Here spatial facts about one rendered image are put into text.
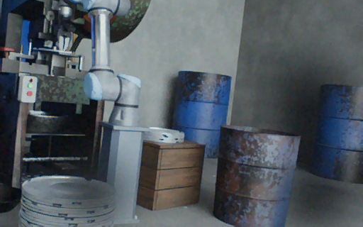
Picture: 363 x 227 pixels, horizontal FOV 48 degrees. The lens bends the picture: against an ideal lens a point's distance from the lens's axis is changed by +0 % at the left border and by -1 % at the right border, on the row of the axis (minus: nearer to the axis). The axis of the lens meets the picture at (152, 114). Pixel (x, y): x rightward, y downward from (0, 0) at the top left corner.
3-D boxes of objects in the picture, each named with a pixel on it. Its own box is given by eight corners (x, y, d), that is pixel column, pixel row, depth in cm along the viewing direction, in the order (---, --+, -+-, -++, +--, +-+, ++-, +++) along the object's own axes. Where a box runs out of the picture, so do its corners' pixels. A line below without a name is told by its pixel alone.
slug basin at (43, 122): (76, 133, 252) (78, 118, 251) (23, 133, 229) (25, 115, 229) (51, 126, 277) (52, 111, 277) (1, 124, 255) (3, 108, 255)
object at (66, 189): (127, 187, 139) (127, 185, 139) (96, 208, 110) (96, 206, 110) (49, 174, 145) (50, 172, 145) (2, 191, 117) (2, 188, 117)
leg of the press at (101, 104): (105, 188, 252) (121, 41, 247) (89, 189, 245) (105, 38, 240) (40, 159, 322) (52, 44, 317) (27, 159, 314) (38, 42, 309)
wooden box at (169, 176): (198, 203, 240) (205, 144, 238) (152, 211, 213) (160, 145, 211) (152, 186, 268) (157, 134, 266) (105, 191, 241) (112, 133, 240)
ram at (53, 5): (69, 37, 246) (74, -13, 244) (46, 32, 236) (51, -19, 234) (55, 37, 259) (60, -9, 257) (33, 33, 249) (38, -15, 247)
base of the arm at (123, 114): (145, 127, 191) (147, 106, 190) (115, 125, 184) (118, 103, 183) (131, 123, 204) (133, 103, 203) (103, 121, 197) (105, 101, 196)
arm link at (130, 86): (143, 106, 191) (147, 76, 191) (118, 103, 184) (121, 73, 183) (131, 103, 202) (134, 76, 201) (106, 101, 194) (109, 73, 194)
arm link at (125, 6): (142, -4, 197) (102, -8, 237) (122, -9, 191) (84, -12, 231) (137, 20, 200) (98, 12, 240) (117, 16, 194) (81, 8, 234)
